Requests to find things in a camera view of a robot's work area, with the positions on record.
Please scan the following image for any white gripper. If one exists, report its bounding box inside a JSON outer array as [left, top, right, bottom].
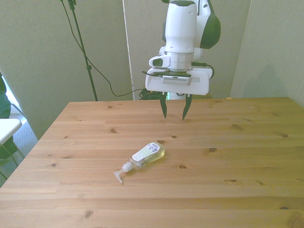
[[144, 67, 213, 121]]

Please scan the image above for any clear sanitizer pump bottle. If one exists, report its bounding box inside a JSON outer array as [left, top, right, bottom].
[[113, 141, 166, 185]]

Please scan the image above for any white vertical panel trim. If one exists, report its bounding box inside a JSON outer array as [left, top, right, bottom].
[[122, 0, 135, 101]]

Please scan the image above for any white chair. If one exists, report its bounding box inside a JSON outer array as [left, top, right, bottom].
[[0, 103, 26, 181]]

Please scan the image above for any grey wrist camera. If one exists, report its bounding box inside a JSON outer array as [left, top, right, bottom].
[[159, 75, 192, 86]]

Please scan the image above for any coiled floor cable bundle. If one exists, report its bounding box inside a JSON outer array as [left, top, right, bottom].
[[138, 88, 171, 101]]

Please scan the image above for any thin camera cable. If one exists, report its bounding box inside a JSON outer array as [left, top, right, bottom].
[[59, 0, 146, 97]]

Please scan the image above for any black camera stand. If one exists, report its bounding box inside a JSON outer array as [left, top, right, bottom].
[[67, 0, 99, 102]]

